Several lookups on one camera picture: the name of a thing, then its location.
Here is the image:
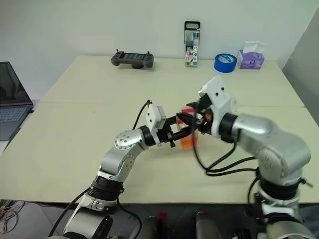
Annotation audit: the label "dark grey handheld remote controller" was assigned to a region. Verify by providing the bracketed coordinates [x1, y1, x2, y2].
[110, 49, 155, 69]

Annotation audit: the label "blue tape roll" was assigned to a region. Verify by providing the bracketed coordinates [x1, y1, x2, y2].
[214, 52, 238, 73]

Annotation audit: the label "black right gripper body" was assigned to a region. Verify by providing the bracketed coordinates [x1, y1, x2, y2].
[195, 93, 214, 135]

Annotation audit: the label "marker pen set case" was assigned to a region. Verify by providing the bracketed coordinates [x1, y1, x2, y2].
[184, 20, 201, 68]

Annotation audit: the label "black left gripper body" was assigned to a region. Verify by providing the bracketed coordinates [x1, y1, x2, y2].
[159, 120, 176, 149]

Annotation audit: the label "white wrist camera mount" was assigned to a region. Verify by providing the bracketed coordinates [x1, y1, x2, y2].
[198, 75, 233, 138]
[145, 105, 167, 145]

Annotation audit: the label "purple tissue box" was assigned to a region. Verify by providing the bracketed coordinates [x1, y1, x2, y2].
[237, 41, 266, 70]

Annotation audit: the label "tangled thin floor wires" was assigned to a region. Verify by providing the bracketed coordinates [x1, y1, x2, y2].
[0, 199, 25, 233]

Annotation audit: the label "grey open laptop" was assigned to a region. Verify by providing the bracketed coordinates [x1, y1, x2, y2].
[0, 61, 34, 141]

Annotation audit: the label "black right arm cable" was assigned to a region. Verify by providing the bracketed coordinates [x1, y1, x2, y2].
[190, 123, 262, 220]

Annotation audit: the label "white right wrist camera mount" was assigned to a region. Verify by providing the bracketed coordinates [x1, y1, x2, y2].
[198, 75, 233, 138]

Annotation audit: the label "grey partition panel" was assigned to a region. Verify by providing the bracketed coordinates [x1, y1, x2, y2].
[281, 9, 319, 109]

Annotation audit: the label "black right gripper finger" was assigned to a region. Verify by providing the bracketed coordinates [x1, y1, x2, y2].
[186, 100, 203, 111]
[175, 113, 199, 130]

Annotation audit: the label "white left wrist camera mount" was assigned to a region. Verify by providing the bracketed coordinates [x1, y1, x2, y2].
[145, 105, 167, 145]

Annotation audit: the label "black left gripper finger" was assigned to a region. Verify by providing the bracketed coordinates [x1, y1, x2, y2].
[171, 128, 194, 142]
[165, 116, 185, 126]

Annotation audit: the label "dark rounded shape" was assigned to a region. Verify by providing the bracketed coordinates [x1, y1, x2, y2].
[195, 211, 220, 239]
[139, 216, 160, 239]

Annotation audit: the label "clear bottle with orange drink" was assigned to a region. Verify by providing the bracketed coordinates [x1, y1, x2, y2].
[175, 105, 200, 150]

